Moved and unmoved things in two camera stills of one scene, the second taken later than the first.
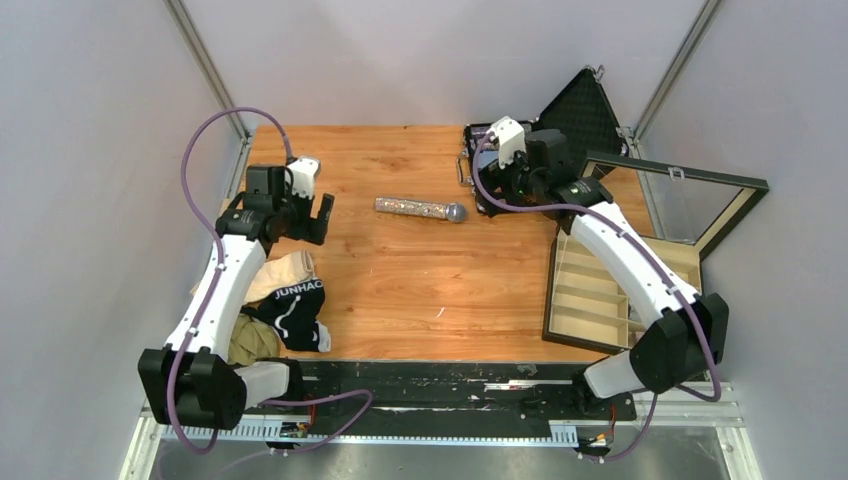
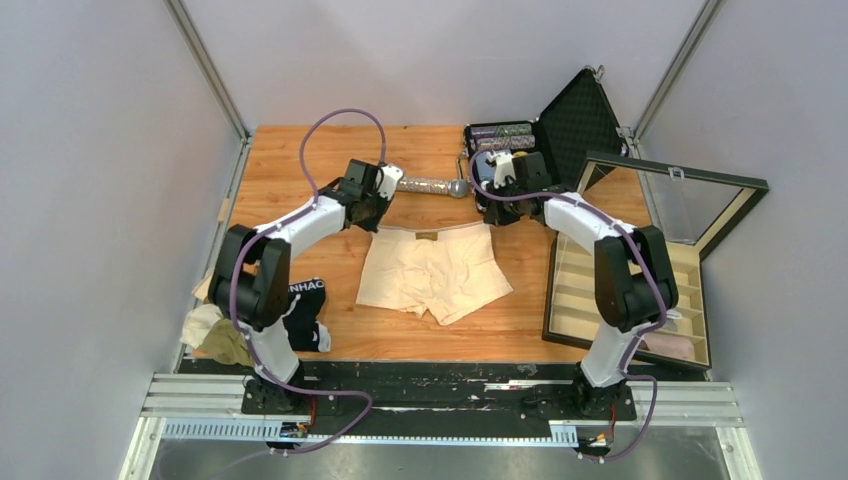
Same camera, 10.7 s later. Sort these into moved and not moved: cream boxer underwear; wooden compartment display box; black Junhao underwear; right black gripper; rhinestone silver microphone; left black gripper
Moved: left black gripper; right black gripper; cream boxer underwear; rhinestone silver microphone
Not moved: black Junhao underwear; wooden compartment display box
